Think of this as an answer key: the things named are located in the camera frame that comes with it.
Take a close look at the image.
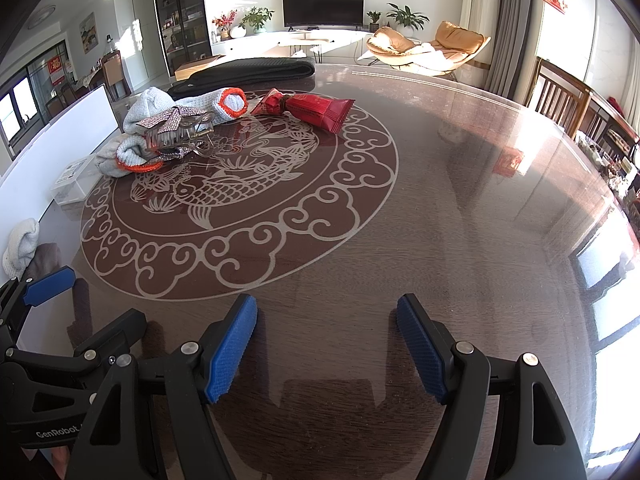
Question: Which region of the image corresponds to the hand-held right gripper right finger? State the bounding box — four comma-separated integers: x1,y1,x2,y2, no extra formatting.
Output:
396,294,588,480

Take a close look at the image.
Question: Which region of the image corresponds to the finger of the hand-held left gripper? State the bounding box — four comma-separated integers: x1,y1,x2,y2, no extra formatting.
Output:
67,308,149,366
0,266,77,343

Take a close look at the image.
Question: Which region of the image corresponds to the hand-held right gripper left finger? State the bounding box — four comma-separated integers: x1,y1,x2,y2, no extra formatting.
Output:
75,294,259,480

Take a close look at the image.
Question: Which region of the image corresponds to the grey knit glove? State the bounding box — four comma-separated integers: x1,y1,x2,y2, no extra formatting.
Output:
2,218,41,279
122,87,249,134
95,134,167,179

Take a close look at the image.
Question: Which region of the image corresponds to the clear plastic container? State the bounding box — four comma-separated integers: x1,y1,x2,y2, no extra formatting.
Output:
50,154,109,206

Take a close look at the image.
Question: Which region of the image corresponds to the white foam board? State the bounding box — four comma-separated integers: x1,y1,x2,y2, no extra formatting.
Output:
0,84,121,196

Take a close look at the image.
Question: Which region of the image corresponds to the clear claw clip rhinestone bow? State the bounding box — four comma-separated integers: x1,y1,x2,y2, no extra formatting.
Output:
137,106,217,161

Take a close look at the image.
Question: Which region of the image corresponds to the brown dining chair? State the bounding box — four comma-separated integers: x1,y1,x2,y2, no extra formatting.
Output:
102,52,132,101

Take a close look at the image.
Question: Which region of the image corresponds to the red snack packet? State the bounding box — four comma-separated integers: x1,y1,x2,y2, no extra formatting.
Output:
250,88,355,135

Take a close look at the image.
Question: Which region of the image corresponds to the low wooden table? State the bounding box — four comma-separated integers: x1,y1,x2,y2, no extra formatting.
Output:
175,55,224,79

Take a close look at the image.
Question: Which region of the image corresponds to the cluttered sideboard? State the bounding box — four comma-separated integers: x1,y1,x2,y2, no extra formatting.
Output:
575,130,640,227

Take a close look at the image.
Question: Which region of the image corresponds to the round ceiling light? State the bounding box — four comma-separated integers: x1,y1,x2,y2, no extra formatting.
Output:
27,5,59,31

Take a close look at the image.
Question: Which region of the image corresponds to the black cloth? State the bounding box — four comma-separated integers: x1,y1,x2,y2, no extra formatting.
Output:
167,56,317,101

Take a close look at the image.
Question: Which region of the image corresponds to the wooden slat-back chair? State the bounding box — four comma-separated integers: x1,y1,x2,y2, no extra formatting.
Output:
525,56,592,139
570,92,640,162

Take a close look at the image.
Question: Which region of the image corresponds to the dark glass display cabinet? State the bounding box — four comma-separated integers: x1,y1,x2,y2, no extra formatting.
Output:
151,0,214,79

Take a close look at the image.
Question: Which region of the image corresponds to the orange lounge chair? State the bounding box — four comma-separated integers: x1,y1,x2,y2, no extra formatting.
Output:
365,21,492,77

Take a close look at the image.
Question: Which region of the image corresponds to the white television console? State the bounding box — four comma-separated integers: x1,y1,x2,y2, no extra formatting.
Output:
210,27,382,59

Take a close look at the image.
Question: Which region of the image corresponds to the red flower arrangement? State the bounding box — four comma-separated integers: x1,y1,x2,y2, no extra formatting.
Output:
212,11,237,41

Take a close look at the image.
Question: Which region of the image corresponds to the large-leaf potted plant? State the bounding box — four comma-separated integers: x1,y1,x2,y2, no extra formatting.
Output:
386,4,430,38

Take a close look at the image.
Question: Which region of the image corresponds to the grey curtain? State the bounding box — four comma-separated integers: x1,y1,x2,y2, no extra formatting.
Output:
482,0,537,99

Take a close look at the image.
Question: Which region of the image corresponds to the leafy green potted plant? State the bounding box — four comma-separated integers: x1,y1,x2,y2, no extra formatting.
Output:
239,6,275,36

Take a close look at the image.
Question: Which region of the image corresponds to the fabric-covered standing air conditioner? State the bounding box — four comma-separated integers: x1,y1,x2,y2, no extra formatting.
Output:
460,0,505,51

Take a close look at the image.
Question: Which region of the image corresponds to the flat screen television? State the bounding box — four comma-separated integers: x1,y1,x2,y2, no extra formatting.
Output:
281,0,365,31

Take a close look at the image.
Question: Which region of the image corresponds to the framed wall painting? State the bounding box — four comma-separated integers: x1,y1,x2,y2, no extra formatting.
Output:
79,11,97,54

